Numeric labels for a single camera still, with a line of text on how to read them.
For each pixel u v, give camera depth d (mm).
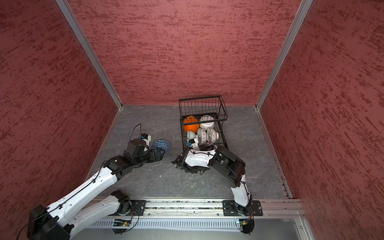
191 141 797
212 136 906
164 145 949
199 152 585
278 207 758
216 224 775
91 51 880
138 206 741
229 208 738
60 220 396
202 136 897
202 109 924
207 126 1010
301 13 725
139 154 619
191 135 897
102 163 540
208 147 828
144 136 712
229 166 468
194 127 979
